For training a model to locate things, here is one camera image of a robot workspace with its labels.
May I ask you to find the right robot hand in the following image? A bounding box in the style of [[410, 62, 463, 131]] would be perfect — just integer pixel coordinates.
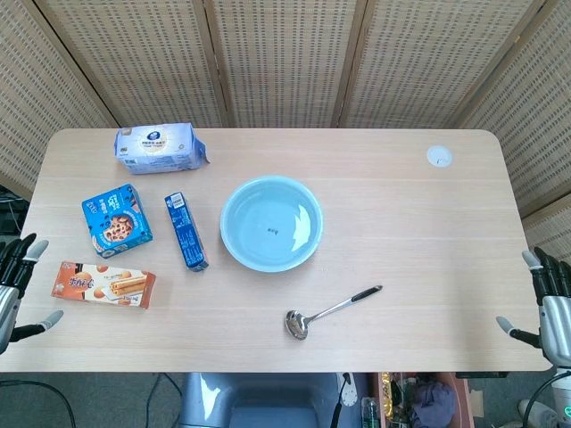
[[495, 246, 571, 371]]

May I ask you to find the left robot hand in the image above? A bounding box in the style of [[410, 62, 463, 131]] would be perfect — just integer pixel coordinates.
[[0, 233, 64, 356]]

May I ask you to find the metal ladle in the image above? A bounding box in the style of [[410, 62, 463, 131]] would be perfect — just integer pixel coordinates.
[[285, 284, 384, 342]]

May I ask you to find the grey robot base body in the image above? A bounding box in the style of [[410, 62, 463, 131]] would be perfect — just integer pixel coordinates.
[[178, 372, 358, 428]]

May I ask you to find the light blue bowl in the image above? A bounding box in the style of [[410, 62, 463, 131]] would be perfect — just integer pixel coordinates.
[[219, 175, 325, 274]]

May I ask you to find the orange wafer roll box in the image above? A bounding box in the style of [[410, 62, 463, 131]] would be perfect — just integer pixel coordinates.
[[49, 260, 157, 311]]

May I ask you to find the brown cardboard box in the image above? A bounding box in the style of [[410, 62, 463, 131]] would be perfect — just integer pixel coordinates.
[[372, 372, 476, 428]]

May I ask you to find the blue chocolate chip cookie box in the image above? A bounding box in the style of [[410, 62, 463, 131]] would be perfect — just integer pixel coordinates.
[[80, 184, 154, 260]]

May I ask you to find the purple cloth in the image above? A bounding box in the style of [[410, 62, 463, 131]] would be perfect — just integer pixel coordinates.
[[410, 381, 459, 427]]

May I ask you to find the narrow dark blue box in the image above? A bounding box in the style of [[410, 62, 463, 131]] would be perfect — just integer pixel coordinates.
[[163, 191, 210, 273]]

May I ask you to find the green plastic bottle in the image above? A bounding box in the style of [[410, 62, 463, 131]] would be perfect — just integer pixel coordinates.
[[360, 396, 380, 428]]

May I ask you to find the pale blue tissue pack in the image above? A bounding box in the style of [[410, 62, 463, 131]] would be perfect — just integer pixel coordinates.
[[113, 122, 211, 176]]

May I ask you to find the white power strip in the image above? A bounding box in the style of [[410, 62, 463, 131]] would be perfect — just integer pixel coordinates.
[[340, 372, 358, 409]]

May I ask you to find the woven bamboo folding screen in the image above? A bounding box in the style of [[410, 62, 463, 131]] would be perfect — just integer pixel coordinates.
[[0, 0, 571, 253]]

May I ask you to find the white round cable grommet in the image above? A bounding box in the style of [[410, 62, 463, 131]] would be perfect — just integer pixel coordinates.
[[426, 145, 454, 169]]

